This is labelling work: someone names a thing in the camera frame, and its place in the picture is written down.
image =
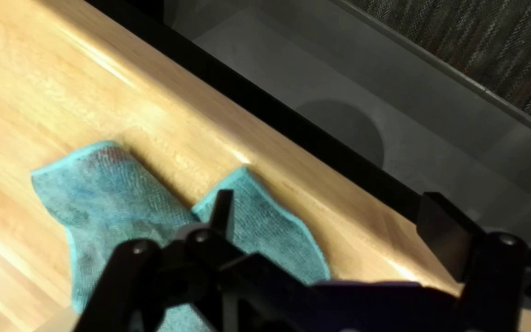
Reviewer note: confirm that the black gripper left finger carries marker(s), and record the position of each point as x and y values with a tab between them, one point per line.
155	283

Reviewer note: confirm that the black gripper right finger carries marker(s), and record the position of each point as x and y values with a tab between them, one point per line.
450	246

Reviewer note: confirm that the blue microfiber towel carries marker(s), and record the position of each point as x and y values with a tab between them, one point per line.
110	196

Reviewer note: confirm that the grey floor panel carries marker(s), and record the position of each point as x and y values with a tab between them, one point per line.
431	111

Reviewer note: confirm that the black table frame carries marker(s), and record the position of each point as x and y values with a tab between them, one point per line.
276	102

